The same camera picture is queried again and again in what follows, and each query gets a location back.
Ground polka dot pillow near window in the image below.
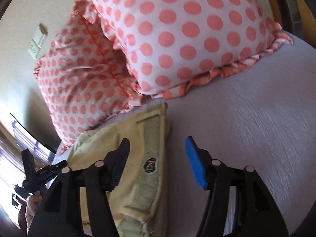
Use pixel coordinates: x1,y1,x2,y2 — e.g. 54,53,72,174
34,0,141,149

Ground polka dot pillow near door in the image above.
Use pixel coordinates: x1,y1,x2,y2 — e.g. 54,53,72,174
87,0,293,99

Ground person's left hand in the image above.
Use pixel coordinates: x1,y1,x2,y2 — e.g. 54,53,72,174
17,195,42,236

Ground black framed mirror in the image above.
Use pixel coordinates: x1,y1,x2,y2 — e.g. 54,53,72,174
10,113,56,159

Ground lavender bed sheet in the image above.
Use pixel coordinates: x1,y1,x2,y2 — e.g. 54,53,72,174
166,36,315,236

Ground beige khaki pants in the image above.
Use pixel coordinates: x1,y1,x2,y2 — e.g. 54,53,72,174
67,102,171,236

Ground white wall outlet plate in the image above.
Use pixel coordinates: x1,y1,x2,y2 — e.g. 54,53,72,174
28,23,48,59

